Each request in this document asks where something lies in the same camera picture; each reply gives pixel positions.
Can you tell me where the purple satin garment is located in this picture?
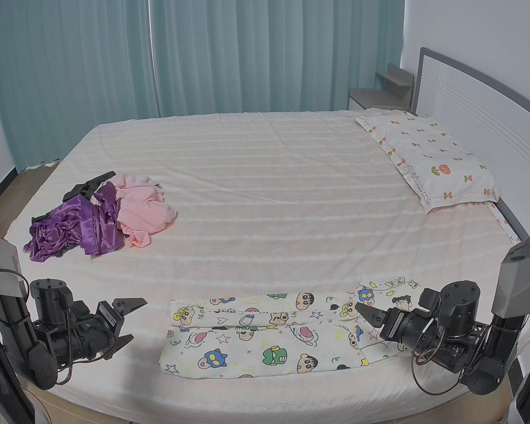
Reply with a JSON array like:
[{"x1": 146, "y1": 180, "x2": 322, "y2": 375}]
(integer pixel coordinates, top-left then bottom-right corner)
[{"x1": 23, "y1": 181, "x2": 125, "y2": 263}]

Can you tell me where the white printed pillow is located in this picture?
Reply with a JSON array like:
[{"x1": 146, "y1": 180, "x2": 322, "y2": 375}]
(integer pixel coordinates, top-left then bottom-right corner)
[
  {"x1": 486, "y1": 201, "x2": 523, "y2": 243},
  {"x1": 355, "y1": 109, "x2": 501, "y2": 215}
]

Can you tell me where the blue-green curtain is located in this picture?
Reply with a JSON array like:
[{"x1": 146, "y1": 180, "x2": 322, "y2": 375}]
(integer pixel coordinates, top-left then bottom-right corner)
[
  {"x1": 149, "y1": 0, "x2": 405, "y2": 118},
  {"x1": 0, "y1": 0, "x2": 160, "y2": 173}
]

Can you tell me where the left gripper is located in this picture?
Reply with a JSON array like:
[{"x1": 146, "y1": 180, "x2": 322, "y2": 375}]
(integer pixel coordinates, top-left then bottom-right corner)
[{"x1": 68, "y1": 297, "x2": 148, "y2": 361}]

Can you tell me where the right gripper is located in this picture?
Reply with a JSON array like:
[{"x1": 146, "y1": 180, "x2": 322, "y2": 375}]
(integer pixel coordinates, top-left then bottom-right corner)
[{"x1": 355, "y1": 301, "x2": 440, "y2": 352}]

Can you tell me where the grey bedside table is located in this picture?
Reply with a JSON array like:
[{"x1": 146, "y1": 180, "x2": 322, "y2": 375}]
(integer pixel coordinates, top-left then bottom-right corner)
[{"x1": 348, "y1": 63, "x2": 415, "y2": 111}]

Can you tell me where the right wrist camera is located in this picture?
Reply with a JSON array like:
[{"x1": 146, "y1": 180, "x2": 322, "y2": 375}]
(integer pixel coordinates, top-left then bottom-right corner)
[{"x1": 417, "y1": 287, "x2": 443, "y2": 313}]

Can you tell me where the pink garment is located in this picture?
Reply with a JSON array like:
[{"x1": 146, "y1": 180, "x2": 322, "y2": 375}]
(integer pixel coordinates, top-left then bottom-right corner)
[{"x1": 101, "y1": 173, "x2": 178, "y2": 250}]

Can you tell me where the black cable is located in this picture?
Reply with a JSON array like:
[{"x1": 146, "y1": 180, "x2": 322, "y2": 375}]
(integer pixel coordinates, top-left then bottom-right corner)
[{"x1": 412, "y1": 338, "x2": 469, "y2": 396}]

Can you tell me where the black garment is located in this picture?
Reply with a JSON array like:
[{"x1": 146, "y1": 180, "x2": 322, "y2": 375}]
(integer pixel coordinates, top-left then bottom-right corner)
[{"x1": 30, "y1": 170, "x2": 116, "y2": 255}]

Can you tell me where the bed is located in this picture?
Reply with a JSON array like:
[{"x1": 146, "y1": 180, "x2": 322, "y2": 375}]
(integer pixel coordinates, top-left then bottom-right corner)
[{"x1": 0, "y1": 47, "x2": 530, "y2": 424}]

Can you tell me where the white printed pyjama top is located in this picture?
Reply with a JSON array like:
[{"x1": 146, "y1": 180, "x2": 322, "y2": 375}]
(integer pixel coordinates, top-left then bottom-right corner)
[{"x1": 159, "y1": 274, "x2": 425, "y2": 379}]

